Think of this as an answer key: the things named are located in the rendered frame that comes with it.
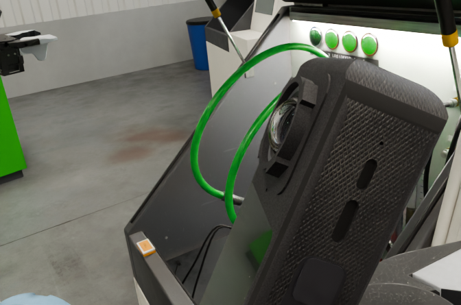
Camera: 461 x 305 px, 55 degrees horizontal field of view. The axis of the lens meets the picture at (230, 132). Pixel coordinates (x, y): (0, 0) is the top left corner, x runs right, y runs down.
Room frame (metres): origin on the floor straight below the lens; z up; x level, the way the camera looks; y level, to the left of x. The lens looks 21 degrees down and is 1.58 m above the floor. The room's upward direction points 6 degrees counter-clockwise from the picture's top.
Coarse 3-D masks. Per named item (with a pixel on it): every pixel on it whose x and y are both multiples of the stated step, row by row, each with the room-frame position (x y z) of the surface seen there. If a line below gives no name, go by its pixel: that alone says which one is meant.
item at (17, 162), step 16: (0, 80) 3.46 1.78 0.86; (0, 96) 3.44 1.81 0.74; (0, 112) 3.42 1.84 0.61; (0, 128) 3.40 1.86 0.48; (0, 144) 3.38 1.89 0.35; (16, 144) 3.46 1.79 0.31; (0, 160) 3.36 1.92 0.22; (16, 160) 3.43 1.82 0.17; (0, 176) 3.34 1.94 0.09; (16, 176) 3.45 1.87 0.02
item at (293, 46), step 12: (276, 48) 0.81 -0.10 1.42; (288, 48) 0.82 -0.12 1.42; (300, 48) 0.83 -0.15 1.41; (312, 48) 0.85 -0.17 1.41; (252, 60) 0.79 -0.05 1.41; (240, 72) 0.77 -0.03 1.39; (228, 84) 0.76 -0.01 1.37; (216, 96) 0.75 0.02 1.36; (204, 120) 0.73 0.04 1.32; (192, 144) 0.73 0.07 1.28; (192, 156) 0.72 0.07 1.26; (192, 168) 0.72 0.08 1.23; (204, 180) 0.73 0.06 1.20; (216, 192) 0.74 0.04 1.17
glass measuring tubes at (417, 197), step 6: (420, 180) 0.81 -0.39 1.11; (420, 186) 0.81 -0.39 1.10; (414, 192) 0.80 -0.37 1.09; (420, 192) 0.81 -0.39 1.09; (414, 198) 0.80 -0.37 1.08; (420, 198) 0.80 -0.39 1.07; (408, 204) 0.80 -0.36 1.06; (414, 204) 0.80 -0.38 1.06; (408, 210) 0.80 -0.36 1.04; (414, 210) 0.80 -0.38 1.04; (408, 216) 0.80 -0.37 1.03
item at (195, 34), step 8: (208, 16) 7.33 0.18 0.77; (192, 24) 6.85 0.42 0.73; (200, 24) 6.80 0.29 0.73; (192, 32) 6.89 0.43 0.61; (200, 32) 6.81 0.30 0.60; (192, 40) 6.93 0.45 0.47; (200, 40) 6.82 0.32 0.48; (192, 48) 6.98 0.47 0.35; (200, 48) 6.84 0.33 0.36; (200, 56) 6.86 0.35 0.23; (200, 64) 6.88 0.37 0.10; (208, 64) 6.84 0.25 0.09
